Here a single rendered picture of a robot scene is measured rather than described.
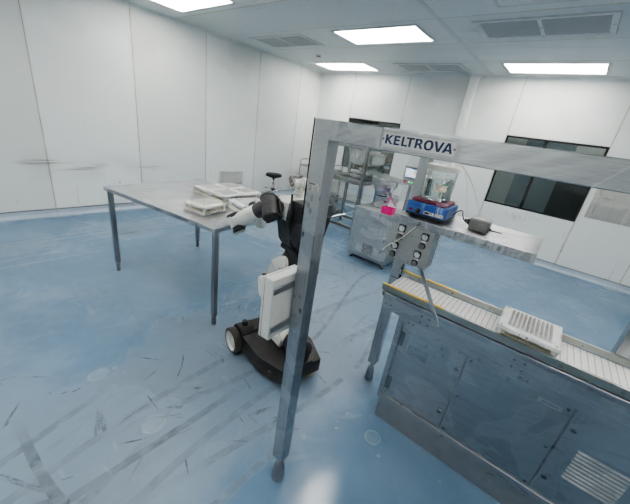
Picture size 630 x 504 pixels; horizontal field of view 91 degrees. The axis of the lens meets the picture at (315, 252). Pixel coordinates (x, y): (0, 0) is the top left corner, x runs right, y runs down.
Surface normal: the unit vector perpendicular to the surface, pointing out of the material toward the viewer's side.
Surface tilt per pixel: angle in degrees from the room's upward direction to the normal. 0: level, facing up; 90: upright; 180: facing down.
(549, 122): 90
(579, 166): 90
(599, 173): 90
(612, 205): 90
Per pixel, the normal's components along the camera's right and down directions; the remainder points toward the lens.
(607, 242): -0.64, 0.21
